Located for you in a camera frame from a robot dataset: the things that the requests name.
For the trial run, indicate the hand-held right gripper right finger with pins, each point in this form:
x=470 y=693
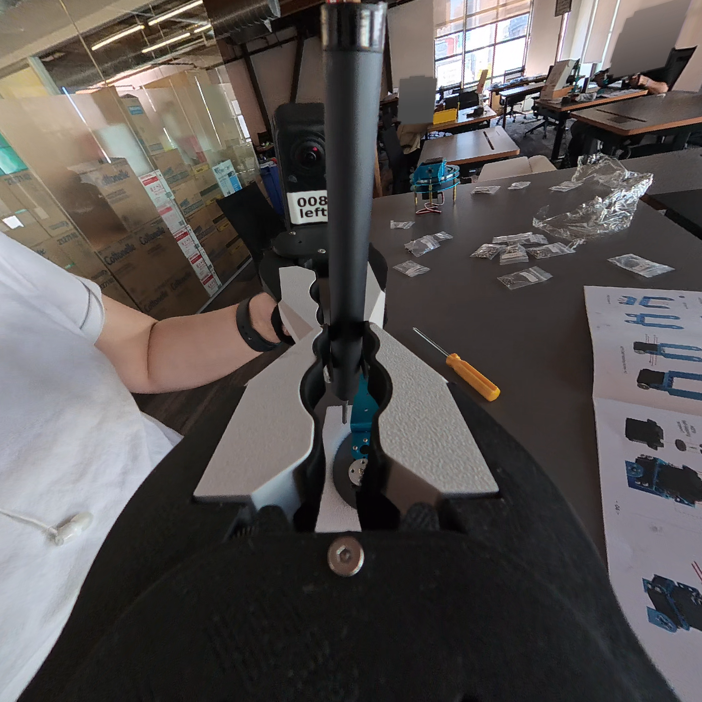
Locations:
x=433 y=439

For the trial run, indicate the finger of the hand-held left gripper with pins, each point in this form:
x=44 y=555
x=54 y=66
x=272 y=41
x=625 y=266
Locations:
x=377 y=304
x=296 y=301

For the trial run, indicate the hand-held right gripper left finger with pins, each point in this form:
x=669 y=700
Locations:
x=258 y=444

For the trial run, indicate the black electric screwdriver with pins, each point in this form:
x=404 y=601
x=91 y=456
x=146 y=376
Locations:
x=348 y=192

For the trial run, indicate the yellow screwdriver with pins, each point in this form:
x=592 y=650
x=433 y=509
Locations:
x=474 y=377

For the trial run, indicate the blue metal bracket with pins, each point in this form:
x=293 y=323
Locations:
x=362 y=408

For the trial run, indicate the black servo motor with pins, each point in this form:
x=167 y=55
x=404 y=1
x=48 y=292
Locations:
x=355 y=473

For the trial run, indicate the white foam pad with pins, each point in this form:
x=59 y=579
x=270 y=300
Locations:
x=332 y=510

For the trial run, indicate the person's left forearm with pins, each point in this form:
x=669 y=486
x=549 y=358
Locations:
x=181 y=351

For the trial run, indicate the person's left hand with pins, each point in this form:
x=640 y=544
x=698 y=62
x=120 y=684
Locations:
x=266 y=306

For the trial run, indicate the blue bin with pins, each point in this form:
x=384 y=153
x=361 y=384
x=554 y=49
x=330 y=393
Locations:
x=271 y=184

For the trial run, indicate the black wristwatch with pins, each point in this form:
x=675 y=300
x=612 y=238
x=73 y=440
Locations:
x=249 y=327

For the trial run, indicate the small blue toy robot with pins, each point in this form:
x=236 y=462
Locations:
x=436 y=175

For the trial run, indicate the yellow bin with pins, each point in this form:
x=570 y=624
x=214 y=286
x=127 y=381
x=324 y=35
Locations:
x=444 y=116

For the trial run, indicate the pile of small screw bags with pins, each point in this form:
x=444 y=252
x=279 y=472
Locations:
x=524 y=277

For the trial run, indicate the stack of cardboard boxes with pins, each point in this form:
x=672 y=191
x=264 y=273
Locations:
x=137 y=219

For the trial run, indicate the open instruction booklet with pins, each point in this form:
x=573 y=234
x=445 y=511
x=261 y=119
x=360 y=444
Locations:
x=619 y=439

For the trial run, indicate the person's white shirt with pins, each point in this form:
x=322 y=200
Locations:
x=55 y=439

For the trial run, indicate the crumpled clear plastic wrap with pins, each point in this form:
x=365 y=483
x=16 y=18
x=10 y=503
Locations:
x=603 y=208

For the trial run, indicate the wooden office table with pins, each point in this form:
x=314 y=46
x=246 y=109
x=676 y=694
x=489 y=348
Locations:
x=630 y=112

